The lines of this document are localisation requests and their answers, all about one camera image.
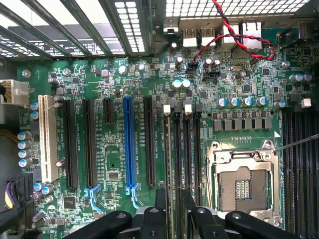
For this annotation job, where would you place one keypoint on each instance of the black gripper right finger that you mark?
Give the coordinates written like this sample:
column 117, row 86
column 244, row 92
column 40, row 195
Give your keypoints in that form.
column 249, row 224

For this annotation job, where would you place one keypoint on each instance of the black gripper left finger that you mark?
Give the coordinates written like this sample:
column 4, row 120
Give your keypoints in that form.
column 112, row 224

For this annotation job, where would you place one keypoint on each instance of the RAM slot black latches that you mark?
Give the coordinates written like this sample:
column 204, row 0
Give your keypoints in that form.
column 178, row 149
column 286, row 186
column 306, row 186
column 198, row 149

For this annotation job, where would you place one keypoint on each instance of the silver CPU socket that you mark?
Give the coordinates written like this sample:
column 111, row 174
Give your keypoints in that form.
column 249, row 161

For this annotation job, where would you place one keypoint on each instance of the long black expansion slot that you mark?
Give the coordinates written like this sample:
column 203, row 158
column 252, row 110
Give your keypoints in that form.
column 70, row 144
column 89, row 144
column 149, row 139

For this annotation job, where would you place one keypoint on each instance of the blue expansion slot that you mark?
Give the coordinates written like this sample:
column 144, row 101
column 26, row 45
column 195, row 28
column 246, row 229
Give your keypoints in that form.
column 129, row 139

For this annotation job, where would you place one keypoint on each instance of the thin silver locking lever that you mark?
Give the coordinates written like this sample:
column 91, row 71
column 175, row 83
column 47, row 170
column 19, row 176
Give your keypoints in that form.
column 296, row 143

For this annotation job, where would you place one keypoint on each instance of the green motherboard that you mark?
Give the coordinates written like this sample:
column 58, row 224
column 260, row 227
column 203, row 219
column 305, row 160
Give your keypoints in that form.
column 211, row 134

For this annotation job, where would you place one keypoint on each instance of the white expansion slot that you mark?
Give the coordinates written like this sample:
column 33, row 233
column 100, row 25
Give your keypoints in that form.
column 48, row 139

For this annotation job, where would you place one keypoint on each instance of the short black expansion slot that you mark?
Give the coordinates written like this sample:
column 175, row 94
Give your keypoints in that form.
column 108, row 110

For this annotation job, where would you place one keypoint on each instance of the white power connector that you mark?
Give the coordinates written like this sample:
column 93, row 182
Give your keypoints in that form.
column 17, row 92

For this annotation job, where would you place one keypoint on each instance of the plain silver port block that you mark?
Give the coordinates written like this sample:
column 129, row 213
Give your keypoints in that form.
column 228, row 43

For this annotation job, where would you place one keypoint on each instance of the silver ethernet port block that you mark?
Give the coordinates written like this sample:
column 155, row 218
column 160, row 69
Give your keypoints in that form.
column 251, row 35

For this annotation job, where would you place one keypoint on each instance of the silver USB port block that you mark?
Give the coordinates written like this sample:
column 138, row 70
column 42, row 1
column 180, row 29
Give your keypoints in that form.
column 208, row 37
column 190, row 38

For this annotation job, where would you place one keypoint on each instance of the grey metal PC case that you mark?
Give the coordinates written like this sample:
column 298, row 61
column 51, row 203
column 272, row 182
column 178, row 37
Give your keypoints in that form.
column 148, row 25

